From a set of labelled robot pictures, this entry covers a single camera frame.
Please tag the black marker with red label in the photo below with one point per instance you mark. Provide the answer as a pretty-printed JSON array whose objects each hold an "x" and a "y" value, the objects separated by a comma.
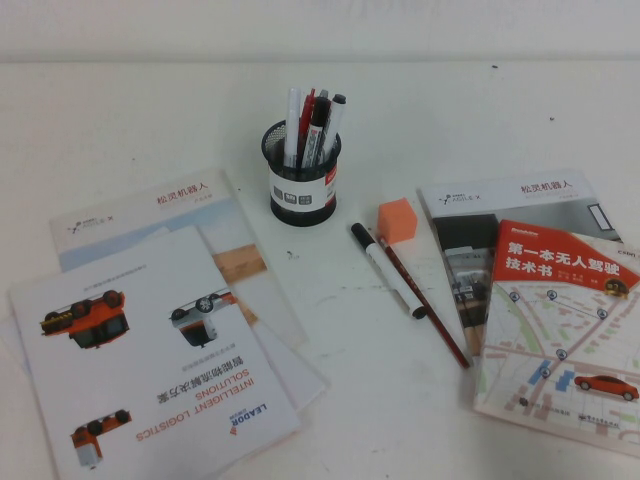
[{"x": 318, "y": 125}]

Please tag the orange autonomous driving book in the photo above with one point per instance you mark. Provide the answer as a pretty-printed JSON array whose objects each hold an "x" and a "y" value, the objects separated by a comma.
[{"x": 555, "y": 335}]

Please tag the Leador logistics brochure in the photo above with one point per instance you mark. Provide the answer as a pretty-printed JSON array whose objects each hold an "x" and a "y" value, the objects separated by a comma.
[{"x": 145, "y": 360}]

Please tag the black mesh pen holder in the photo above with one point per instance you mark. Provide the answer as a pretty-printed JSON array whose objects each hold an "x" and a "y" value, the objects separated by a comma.
[{"x": 292, "y": 192}]

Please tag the dark red pencil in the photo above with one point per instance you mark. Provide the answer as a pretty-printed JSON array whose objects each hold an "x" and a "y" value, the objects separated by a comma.
[{"x": 425, "y": 305}]

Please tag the AgileX brochure with blue sky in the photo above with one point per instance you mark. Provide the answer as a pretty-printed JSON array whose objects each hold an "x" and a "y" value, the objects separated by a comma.
[{"x": 150, "y": 210}]

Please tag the grey capped pen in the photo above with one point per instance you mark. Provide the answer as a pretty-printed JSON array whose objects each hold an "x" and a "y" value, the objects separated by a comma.
[{"x": 323, "y": 93}]

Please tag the AgileX brochure with dark photo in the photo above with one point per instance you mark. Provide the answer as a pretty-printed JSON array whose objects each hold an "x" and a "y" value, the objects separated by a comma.
[{"x": 465, "y": 240}]

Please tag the red pen in holder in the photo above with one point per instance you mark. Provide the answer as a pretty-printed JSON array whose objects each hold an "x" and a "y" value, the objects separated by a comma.
[{"x": 307, "y": 112}]

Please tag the orange foam cube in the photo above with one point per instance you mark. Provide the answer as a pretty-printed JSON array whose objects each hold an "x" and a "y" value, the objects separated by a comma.
[{"x": 396, "y": 221}]

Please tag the white marker with black cap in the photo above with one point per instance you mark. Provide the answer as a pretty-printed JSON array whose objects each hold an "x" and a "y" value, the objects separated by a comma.
[
  {"x": 336, "y": 115},
  {"x": 387, "y": 272}
]

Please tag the white pen in holder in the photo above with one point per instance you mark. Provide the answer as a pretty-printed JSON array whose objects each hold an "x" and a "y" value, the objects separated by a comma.
[{"x": 293, "y": 120}]

